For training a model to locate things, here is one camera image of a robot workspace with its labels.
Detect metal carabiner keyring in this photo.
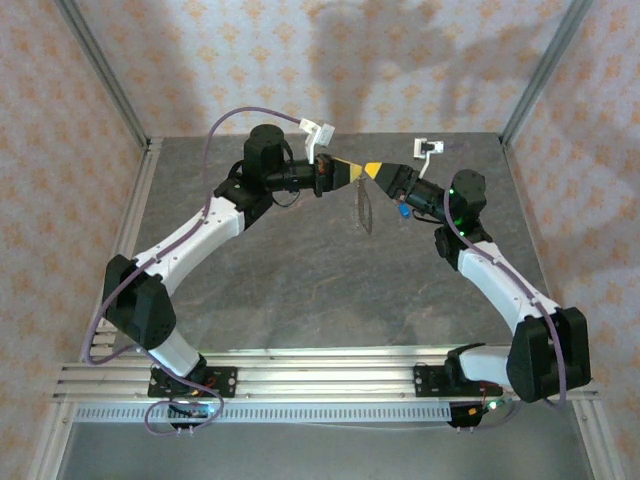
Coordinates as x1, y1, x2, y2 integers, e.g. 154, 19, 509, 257
352, 177, 375, 235

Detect grey metal lower shelf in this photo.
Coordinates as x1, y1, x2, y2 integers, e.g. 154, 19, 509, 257
59, 422, 596, 480

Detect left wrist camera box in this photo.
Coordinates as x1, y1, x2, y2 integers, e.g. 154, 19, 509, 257
298, 117, 337, 165

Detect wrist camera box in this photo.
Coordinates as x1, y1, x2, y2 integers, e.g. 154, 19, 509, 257
298, 117, 337, 165
412, 139, 445, 179

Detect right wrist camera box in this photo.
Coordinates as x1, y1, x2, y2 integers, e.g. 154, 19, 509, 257
412, 139, 445, 179

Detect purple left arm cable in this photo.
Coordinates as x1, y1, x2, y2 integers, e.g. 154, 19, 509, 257
82, 106, 304, 437

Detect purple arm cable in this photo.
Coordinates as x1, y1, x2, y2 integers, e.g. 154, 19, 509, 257
82, 106, 304, 437
442, 142, 569, 432

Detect aluminium side rail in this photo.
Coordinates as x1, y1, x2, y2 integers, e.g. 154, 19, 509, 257
79, 138, 164, 361

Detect aluminium corner post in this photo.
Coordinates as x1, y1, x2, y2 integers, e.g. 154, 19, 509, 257
53, 0, 164, 151
498, 0, 597, 147

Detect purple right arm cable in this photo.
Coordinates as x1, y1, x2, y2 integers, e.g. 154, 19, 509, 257
442, 142, 569, 432

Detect aluminium base frame rails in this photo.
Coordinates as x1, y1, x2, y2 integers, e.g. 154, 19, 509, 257
52, 347, 600, 403

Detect white slotted cable duct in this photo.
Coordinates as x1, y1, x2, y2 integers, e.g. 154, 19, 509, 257
73, 403, 454, 425

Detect aluminium frame leg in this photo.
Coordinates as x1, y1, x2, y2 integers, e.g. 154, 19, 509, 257
572, 399, 614, 480
27, 399, 76, 480

